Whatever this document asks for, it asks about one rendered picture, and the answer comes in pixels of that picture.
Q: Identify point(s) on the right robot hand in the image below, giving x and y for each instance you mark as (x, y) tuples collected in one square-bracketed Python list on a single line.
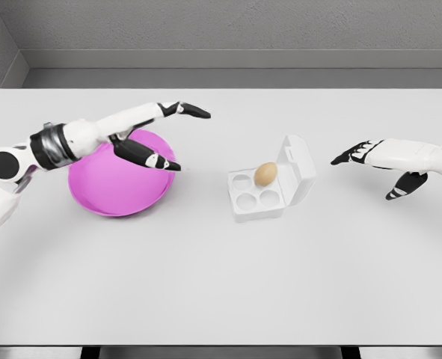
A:
[(389, 153)]

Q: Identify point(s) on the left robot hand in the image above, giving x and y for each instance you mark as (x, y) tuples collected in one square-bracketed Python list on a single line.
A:
[(131, 117)]

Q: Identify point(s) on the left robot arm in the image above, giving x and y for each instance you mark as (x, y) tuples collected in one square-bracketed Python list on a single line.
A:
[(56, 142)]

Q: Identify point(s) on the white egg box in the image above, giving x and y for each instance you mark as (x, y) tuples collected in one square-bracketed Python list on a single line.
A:
[(273, 187)]

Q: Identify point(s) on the brown egg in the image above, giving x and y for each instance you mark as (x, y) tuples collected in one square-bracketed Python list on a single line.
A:
[(265, 174)]

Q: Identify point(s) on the pink round plate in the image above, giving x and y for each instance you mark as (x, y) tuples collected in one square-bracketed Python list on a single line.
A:
[(119, 187)]

